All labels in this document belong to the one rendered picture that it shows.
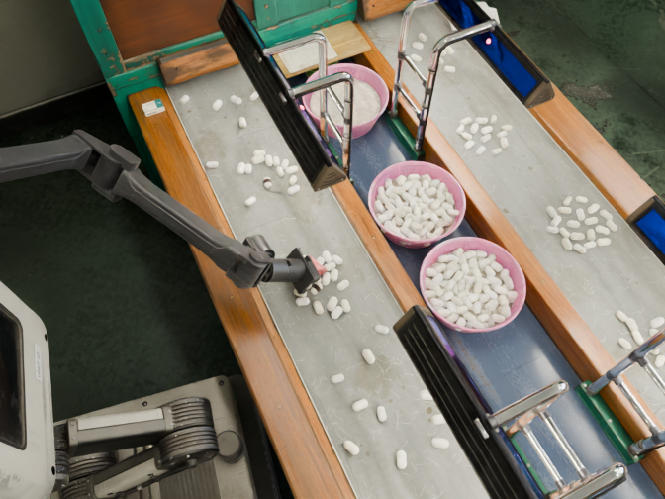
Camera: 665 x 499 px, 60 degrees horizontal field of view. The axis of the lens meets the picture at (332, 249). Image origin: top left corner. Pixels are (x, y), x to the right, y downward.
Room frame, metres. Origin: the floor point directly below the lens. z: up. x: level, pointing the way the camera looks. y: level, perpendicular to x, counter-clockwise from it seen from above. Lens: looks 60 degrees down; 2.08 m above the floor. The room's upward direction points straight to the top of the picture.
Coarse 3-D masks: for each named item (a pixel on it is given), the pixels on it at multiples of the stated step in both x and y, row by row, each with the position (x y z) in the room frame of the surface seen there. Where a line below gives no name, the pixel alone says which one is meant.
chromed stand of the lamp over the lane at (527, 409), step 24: (552, 384) 0.29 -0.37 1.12; (504, 408) 0.26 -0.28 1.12; (528, 408) 0.25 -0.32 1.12; (480, 432) 0.22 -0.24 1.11; (528, 432) 0.28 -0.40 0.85; (552, 432) 0.25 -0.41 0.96; (576, 456) 0.21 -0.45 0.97; (576, 480) 0.17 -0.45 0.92; (600, 480) 0.14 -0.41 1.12; (624, 480) 0.14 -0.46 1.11
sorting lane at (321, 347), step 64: (192, 128) 1.20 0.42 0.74; (256, 128) 1.20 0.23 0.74; (256, 192) 0.96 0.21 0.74; (320, 192) 0.96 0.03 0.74; (320, 256) 0.76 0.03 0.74; (320, 320) 0.57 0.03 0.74; (384, 320) 0.57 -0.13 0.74; (320, 384) 0.41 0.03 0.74; (384, 384) 0.41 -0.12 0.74; (384, 448) 0.27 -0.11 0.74; (448, 448) 0.27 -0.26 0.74
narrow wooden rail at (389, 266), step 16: (336, 192) 0.95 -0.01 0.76; (352, 192) 0.95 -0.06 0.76; (352, 208) 0.89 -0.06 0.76; (352, 224) 0.85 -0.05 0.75; (368, 224) 0.84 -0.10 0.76; (368, 240) 0.79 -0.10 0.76; (384, 240) 0.79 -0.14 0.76; (384, 256) 0.74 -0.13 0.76; (384, 272) 0.69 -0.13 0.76; (400, 272) 0.69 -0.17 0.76; (400, 288) 0.65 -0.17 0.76; (400, 304) 0.61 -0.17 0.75
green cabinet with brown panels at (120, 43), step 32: (96, 0) 1.33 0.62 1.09; (128, 0) 1.38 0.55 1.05; (160, 0) 1.41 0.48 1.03; (192, 0) 1.45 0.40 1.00; (256, 0) 1.52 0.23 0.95; (288, 0) 1.58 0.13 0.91; (320, 0) 1.62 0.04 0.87; (96, 32) 1.32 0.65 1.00; (128, 32) 1.37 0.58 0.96; (160, 32) 1.40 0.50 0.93; (192, 32) 1.44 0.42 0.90; (128, 64) 1.34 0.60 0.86
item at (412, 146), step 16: (416, 0) 1.29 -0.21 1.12; (432, 0) 1.30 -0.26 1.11; (400, 32) 1.28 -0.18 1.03; (464, 32) 1.17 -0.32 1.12; (480, 32) 1.18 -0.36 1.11; (400, 48) 1.27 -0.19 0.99; (400, 64) 1.27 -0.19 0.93; (432, 64) 1.13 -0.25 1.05; (400, 80) 1.27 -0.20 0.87; (432, 80) 1.13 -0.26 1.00; (416, 112) 1.17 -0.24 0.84; (400, 128) 1.22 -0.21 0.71; (416, 144) 1.14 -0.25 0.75; (416, 160) 1.12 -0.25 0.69
